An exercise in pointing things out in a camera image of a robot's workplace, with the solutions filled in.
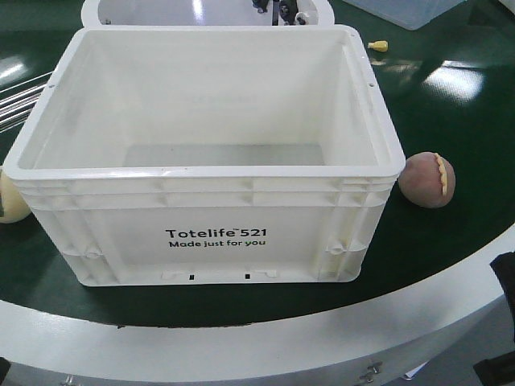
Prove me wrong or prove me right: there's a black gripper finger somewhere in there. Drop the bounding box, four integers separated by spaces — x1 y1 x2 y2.
473 353 514 386
0 357 11 385
490 252 515 314

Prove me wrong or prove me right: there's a pink peach-shaped toy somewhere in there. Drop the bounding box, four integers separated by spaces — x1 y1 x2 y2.
398 152 455 209

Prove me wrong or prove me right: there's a cream round bun toy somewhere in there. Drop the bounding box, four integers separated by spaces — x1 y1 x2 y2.
1 166 31 224

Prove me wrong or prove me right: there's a white plastic Totelife crate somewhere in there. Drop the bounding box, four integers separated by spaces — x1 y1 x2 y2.
3 26 405 286

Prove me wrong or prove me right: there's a small yellow toy piece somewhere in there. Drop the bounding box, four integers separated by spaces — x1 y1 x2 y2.
367 40 389 52

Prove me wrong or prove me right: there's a metal rod rack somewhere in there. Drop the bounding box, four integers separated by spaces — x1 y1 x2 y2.
1 72 52 132

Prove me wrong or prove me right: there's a translucent plastic bin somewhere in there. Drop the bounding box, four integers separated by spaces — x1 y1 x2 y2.
346 0 463 31

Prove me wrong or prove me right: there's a black mechanism in hub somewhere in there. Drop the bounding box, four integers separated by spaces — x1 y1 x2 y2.
251 0 319 26

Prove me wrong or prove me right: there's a white conveyor table frame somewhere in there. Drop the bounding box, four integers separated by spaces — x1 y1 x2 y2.
1 229 514 385

